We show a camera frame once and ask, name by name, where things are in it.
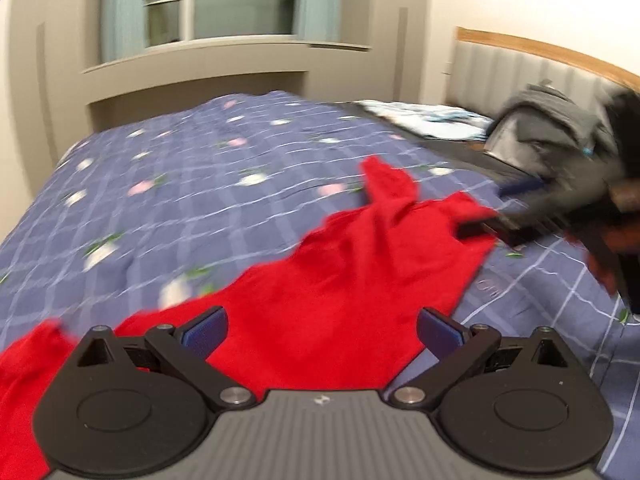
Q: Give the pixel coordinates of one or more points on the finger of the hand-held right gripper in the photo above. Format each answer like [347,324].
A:
[522,187]
[487,230]

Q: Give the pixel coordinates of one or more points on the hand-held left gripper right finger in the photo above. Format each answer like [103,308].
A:
[440,332]

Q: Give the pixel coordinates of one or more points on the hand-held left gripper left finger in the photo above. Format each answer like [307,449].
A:
[202,332]

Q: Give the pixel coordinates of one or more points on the red pants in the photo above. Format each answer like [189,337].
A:
[350,285]

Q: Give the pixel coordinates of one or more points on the light blue patterned cloth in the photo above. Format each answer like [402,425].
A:
[430,117]

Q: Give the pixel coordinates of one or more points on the blue checked floral blanket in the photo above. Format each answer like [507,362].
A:
[200,185]

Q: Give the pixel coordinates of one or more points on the light blue curtain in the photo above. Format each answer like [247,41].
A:
[317,0]
[122,10]

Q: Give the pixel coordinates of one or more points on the window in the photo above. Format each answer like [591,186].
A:
[225,0]

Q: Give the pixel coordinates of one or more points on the padded headboard with wooden frame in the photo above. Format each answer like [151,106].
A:
[525,65]

